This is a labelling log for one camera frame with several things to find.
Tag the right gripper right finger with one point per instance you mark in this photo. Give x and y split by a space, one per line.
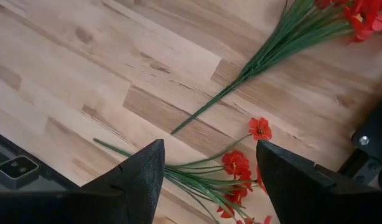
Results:
287 177

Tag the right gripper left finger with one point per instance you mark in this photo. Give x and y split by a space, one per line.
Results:
141 180

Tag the red artificial flower bunch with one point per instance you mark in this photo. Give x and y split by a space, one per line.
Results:
234 161
272 46

